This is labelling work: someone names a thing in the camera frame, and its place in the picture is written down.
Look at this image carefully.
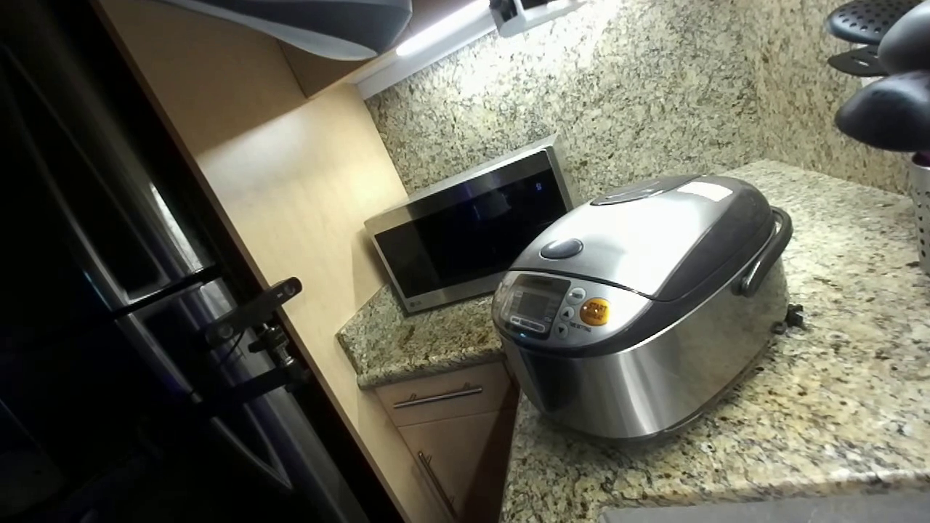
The metal utensil holder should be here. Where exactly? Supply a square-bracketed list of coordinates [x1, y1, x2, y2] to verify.
[910, 155, 930, 276]

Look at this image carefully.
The black spoon utensil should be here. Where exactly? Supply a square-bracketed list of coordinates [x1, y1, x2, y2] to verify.
[833, 74, 930, 153]

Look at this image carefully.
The black refrigerator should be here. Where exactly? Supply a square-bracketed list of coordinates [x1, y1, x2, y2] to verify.
[0, 0, 394, 523]

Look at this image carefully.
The under-cabinet light strip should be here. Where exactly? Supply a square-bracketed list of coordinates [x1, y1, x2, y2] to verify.
[394, 0, 490, 58]

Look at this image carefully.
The stainless steel rice cooker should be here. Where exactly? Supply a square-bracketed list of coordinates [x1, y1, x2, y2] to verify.
[494, 179, 794, 440]

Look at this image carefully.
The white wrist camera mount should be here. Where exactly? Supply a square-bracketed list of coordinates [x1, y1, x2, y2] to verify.
[488, 0, 580, 38]

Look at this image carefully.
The wooden base cabinet drawer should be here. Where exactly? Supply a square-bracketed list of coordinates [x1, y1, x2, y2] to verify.
[374, 360, 510, 522]

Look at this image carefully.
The black slotted spatula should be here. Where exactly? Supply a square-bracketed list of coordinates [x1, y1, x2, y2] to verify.
[825, 0, 920, 45]

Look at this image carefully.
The wooden cabinet side panel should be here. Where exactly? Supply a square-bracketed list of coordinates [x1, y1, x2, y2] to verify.
[95, 0, 452, 523]

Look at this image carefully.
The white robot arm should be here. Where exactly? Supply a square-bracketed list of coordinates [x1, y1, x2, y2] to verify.
[170, 0, 413, 62]

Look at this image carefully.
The black toaster oven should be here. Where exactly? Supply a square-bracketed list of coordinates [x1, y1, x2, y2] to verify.
[365, 139, 571, 314]

